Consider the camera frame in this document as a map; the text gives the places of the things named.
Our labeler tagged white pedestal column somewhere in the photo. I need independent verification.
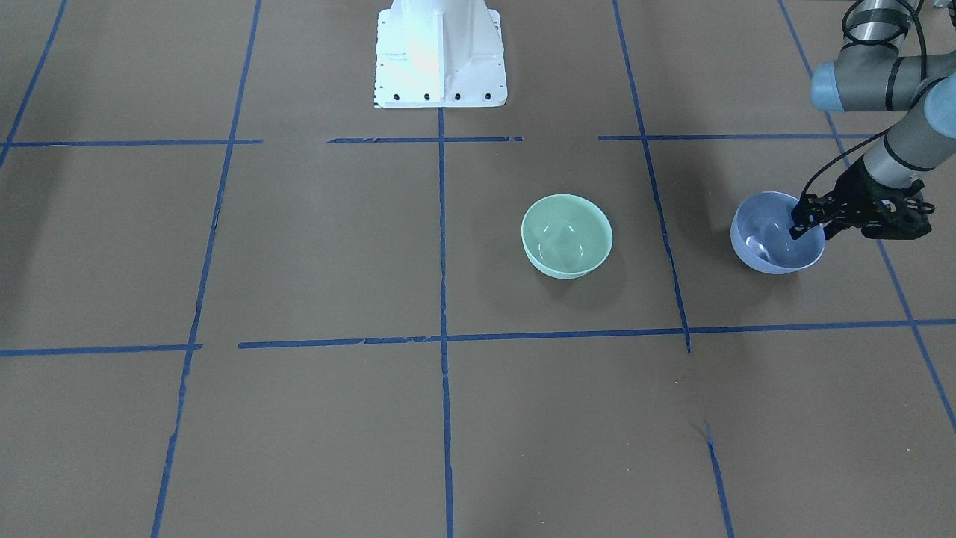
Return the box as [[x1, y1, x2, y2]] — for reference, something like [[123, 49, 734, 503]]
[[373, 1, 509, 108]]

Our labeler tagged green bowl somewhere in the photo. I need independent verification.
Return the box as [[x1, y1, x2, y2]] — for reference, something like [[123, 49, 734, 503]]
[[520, 194, 614, 279]]

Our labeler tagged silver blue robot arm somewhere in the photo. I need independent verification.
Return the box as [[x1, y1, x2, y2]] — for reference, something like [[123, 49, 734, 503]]
[[789, 1, 955, 241]]

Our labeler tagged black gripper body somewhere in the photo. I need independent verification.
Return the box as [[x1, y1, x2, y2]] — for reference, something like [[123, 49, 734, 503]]
[[810, 159, 935, 241]]

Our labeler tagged blue bowl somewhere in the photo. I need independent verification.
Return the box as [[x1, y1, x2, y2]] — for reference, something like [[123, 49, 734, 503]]
[[730, 191, 825, 275]]

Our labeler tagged brown paper table cover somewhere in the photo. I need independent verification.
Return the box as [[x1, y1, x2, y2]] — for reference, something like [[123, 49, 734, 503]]
[[2, 1, 954, 537]]

